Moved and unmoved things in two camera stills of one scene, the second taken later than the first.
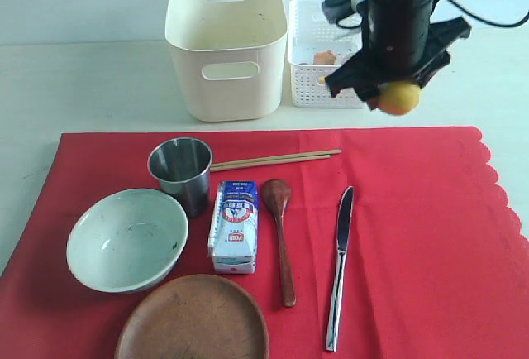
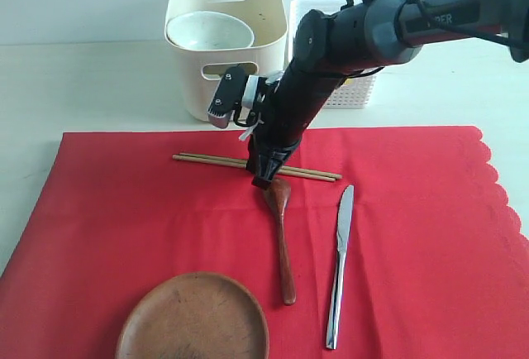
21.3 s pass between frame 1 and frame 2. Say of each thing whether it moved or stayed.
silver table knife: stayed
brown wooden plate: stayed
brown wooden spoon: stayed
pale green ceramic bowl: moved
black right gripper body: moved
